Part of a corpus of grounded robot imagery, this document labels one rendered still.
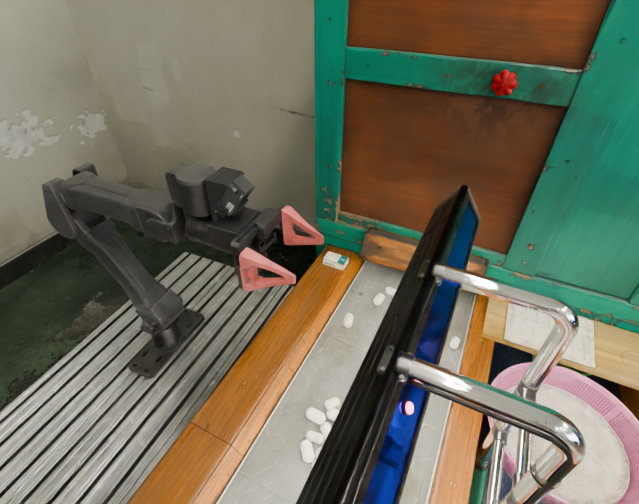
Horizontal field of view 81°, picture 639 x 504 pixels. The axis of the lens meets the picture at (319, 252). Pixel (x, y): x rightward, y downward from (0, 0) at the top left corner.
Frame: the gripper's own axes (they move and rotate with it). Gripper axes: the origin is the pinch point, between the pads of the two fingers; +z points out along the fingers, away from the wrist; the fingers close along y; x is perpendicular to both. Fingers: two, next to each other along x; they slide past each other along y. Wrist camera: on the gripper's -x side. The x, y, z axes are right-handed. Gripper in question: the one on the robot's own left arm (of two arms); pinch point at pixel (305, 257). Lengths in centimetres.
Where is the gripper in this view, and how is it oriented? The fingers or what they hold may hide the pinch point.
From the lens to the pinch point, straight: 54.9
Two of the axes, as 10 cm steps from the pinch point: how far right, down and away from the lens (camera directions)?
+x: -0.1, 7.7, 6.4
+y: 4.1, -5.8, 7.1
